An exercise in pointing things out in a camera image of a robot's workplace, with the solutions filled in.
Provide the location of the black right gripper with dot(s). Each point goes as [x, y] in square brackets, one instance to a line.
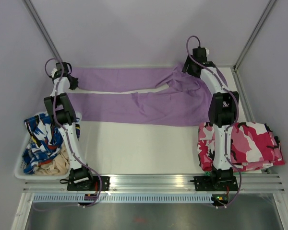
[189, 60]

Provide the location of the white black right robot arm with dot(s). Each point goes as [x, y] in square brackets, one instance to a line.
[223, 114]

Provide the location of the white plastic laundry basket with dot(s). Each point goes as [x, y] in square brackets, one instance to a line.
[21, 167]

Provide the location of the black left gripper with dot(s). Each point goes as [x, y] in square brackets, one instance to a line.
[75, 84]

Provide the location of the pink camouflage folded trousers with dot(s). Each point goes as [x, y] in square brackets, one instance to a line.
[253, 147]

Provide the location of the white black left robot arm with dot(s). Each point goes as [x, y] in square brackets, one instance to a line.
[63, 116]

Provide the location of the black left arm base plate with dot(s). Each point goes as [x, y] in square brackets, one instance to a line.
[85, 184]

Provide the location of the beige garment in basket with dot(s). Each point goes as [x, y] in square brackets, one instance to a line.
[60, 165]

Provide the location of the aluminium frame rail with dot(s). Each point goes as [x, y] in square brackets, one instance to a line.
[186, 183]

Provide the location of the purple trousers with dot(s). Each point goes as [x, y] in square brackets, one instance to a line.
[156, 96]

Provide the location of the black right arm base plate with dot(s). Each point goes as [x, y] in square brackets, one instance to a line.
[208, 184]

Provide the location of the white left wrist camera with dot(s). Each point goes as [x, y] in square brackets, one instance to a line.
[53, 72]

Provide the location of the blue white patterned garment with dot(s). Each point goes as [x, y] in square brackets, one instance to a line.
[40, 143]

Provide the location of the white slotted cable duct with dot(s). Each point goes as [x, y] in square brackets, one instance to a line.
[121, 198]

